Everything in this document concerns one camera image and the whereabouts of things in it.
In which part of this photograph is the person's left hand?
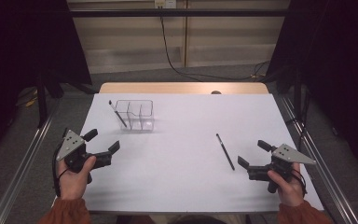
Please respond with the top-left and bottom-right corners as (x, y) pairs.
(56, 154), (98, 202)

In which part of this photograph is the black curtain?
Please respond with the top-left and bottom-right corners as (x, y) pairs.
(265, 0), (358, 180)
(0, 0), (93, 164)

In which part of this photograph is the white table mat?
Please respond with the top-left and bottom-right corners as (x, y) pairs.
(52, 92), (324, 215)

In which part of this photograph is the thin black pen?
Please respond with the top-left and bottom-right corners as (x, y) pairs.
(215, 133), (236, 172)

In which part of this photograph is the yellow floor cable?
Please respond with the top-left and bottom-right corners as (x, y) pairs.
(24, 96), (40, 108)

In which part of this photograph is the white wall socket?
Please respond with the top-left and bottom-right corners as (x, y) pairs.
(154, 0), (178, 9)

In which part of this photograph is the person's right hand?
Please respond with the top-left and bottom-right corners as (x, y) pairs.
(267, 167), (308, 208)

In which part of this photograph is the black horizontal bar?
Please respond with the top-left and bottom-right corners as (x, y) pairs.
(69, 8), (291, 19)

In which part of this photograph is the black pen with white tip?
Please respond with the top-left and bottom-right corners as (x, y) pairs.
(107, 99), (129, 129)

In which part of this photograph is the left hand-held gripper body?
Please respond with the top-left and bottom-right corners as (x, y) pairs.
(55, 129), (113, 185)

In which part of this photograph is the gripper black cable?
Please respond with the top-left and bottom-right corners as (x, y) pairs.
(290, 168), (309, 196)
(51, 148), (63, 198)

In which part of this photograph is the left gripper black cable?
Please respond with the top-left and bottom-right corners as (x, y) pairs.
(51, 148), (63, 198)

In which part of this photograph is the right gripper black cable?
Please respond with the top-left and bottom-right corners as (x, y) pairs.
(290, 168), (309, 196)

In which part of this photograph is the long black wall cable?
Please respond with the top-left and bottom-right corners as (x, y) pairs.
(158, 7), (272, 82)

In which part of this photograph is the black metal stand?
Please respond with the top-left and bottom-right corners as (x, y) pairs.
(35, 70), (49, 129)
(293, 69), (304, 120)

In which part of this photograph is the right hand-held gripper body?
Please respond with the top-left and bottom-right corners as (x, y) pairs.
(246, 143), (318, 194)

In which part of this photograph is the aluminium rail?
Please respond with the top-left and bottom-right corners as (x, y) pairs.
(276, 94), (358, 224)
(0, 99), (62, 224)

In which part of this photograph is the clear plastic organizer box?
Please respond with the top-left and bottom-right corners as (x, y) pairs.
(114, 99), (156, 133)

